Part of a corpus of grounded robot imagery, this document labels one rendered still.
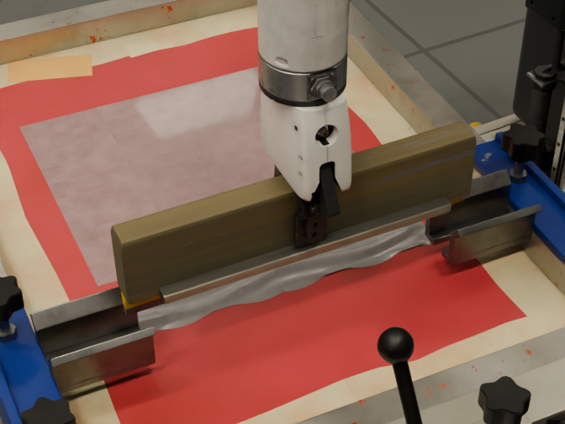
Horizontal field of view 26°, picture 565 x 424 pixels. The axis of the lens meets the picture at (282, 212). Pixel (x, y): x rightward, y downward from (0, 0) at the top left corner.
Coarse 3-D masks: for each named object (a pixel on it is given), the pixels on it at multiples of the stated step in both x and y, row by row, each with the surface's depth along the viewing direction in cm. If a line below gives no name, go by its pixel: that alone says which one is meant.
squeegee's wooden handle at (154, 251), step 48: (384, 144) 115; (432, 144) 115; (240, 192) 110; (288, 192) 110; (336, 192) 112; (384, 192) 115; (432, 192) 118; (144, 240) 106; (192, 240) 108; (240, 240) 111; (288, 240) 113; (144, 288) 109
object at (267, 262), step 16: (416, 208) 118; (432, 208) 118; (448, 208) 118; (368, 224) 116; (384, 224) 116; (400, 224) 117; (336, 240) 114; (352, 240) 115; (272, 256) 113; (288, 256) 113; (304, 256) 114; (224, 272) 111; (240, 272) 111; (256, 272) 112; (160, 288) 110; (176, 288) 110; (192, 288) 110; (208, 288) 111
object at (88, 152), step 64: (128, 64) 156; (0, 128) 145; (64, 128) 145; (128, 128) 145; (64, 192) 136; (128, 192) 136; (192, 192) 136; (64, 256) 128; (256, 320) 121; (128, 384) 115; (192, 384) 115; (256, 384) 115; (320, 384) 115
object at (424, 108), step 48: (144, 0) 161; (192, 0) 162; (240, 0) 165; (0, 48) 154; (48, 48) 157; (384, 48) 152; (384, 96) 150; (432, 96) 144; (432, 384) 110; (480, 384) 110
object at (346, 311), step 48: (192, 48) 158; (240, 48) 158; (192, 96) 150; (240, 96) 150; (192, 144) 143; (240, 144) 143; (336, 288) 124; (384, 288) 124; (432, 288) 124; (480, 288) 124; (336, 336) 119; (432, 336) 119
